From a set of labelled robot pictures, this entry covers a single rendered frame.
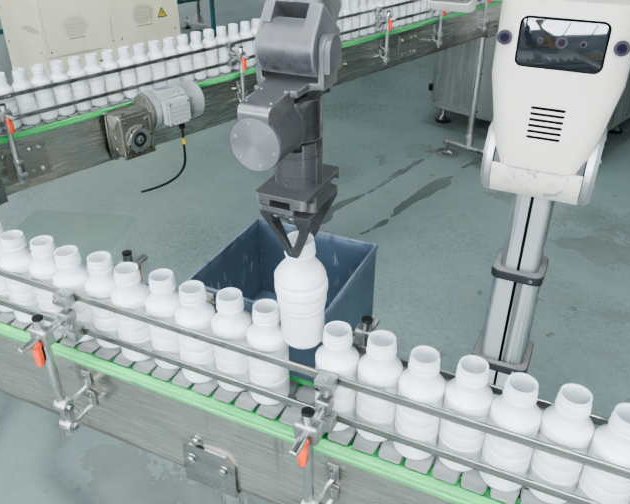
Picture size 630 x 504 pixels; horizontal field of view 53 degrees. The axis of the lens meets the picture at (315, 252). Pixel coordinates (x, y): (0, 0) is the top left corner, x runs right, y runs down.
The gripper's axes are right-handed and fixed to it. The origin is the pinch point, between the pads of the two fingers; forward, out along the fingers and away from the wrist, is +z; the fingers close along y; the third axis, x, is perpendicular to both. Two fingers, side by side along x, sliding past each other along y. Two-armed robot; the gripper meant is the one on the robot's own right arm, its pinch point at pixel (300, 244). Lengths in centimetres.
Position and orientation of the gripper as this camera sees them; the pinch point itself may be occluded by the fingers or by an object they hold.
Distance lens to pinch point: 80.1
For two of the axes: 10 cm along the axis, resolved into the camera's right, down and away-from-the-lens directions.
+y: -4.2, 4.9, -7.6
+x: 9.1, 2.2, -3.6
